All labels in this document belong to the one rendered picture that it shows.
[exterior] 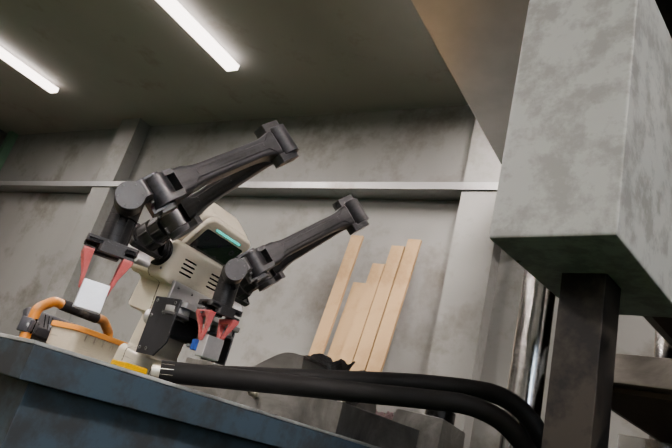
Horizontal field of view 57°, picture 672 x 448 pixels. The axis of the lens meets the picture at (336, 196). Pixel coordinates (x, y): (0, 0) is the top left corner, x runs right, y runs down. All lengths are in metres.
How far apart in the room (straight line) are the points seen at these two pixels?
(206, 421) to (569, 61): 0.66
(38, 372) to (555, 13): 0.80
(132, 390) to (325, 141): 4.94
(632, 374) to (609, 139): 0.46
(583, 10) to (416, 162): 4.12
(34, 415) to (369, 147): 4.75
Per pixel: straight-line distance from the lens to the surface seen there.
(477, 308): 4.17
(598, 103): 0.86
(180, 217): 1.72
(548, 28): 0.97
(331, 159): 5.44
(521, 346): 1.15
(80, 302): 1.27
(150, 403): 0.76
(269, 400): 1.30
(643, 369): 1.14
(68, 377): 0.70
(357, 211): 1.87
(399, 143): 5.19
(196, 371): 0.91
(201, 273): 1.94
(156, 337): 1.78
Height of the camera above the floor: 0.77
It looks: 22 degrees up
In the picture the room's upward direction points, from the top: 16 degrees clockwise
